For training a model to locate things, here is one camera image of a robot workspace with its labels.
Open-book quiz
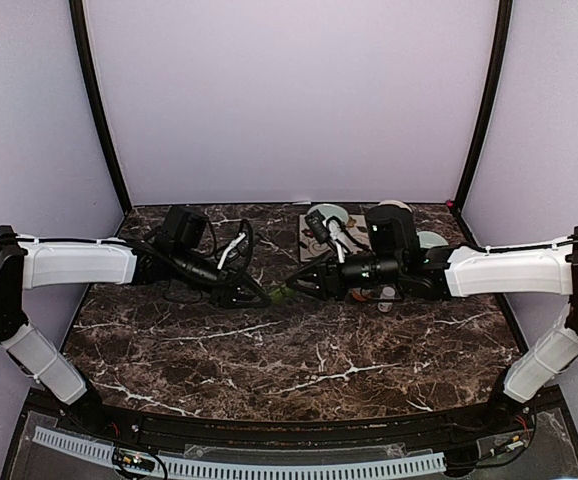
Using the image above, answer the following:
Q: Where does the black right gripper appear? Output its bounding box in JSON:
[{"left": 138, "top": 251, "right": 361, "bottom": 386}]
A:
[{"left": 286, "top": 250, "right": 403, "bottom": 302}]

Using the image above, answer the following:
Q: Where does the green pill organizer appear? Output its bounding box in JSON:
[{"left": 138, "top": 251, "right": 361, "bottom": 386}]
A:
[{"left": 267, "top": 284, "right": 296, "bottom": 305}]

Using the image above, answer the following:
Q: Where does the orange grey-capped pill bottle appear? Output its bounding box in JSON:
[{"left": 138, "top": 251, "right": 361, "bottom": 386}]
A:
[{"left": 350, "top": 289, "right": 369, "bottom": 303}]

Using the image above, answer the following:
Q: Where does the small white pill bottle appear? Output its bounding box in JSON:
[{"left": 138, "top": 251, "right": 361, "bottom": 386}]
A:
[{"left": 377, "top": 286, "right": 396, "bottom": 313}]

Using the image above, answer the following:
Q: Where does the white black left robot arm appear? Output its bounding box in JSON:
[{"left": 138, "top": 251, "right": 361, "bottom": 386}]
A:
[{"left": 0, "top": 205, "right": 271, "bottom": 436}]

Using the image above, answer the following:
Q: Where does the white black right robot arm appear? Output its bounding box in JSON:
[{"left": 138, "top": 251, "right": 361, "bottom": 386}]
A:
[{"left": 286, "top": 202, "right": 578, "bottom": 434}]

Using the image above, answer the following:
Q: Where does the floral square ceramic plate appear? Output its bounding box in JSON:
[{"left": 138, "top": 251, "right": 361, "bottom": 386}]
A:
[{"left": 296, "top": 212, "right": 375, "bottom": 262}]

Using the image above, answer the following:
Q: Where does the plain teal ceramic bowl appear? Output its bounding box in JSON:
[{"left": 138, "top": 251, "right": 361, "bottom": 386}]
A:
[{"left": 307, "top": 203, "right": 349, "bottom": 223}]

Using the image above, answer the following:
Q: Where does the cream floral ceramic mug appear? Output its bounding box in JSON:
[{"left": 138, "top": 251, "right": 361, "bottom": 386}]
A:
[{"left": 378, "top": 200, "right": 412, "bottom": 212}]

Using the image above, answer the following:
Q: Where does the teal ribbed small bowl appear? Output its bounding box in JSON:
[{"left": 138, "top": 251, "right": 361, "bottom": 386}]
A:
[{"left": 417, "top": 231, "right": 449, "bottom": 250}]

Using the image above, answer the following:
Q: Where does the left circuit board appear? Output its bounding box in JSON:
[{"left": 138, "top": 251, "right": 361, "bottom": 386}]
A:
[{"left": 112, "top": 448, "right": 157, "bottom": 472}]

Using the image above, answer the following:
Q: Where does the circuit board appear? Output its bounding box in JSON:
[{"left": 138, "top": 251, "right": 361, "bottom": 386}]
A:
[
  {"left": 489, "top": 435, "right": 530, "bottom": 457},
  {"left": 112, "top": 448, "right": 157, "bottom": 472}
]

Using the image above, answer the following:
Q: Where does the right circuit board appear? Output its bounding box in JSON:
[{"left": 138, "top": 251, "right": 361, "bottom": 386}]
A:
[{"left": 489, "top": 435, "right": 530, "bottom": 457}]

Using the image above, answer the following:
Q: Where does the white slotted cable duct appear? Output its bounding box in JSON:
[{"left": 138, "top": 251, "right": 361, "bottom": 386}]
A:
[{"left": 32, "top": 427, "right": 446, "bottom": 479}]

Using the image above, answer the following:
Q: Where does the black right corner post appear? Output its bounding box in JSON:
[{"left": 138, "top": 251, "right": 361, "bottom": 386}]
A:
[{"left": 453, "top": 0, "right": 513, "bottom": 216}]

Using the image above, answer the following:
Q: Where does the black corner post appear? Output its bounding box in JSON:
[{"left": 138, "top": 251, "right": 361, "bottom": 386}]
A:
[
  {"left": 68, "top": 0, "right": 133, "bottom": 215},
  {"left": 453, "top": 0, "right": 513, "bottom": 216}
]

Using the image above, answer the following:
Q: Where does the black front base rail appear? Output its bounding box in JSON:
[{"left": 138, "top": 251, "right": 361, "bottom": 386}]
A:
[{"left": 1, "top": 386, "right": 578, "bottom": 479}]

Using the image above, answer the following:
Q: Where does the black left corner post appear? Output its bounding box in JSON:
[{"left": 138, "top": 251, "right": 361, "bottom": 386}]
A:
[{"left": 68, "top": 0, "right": 133, "bottom": 215}]

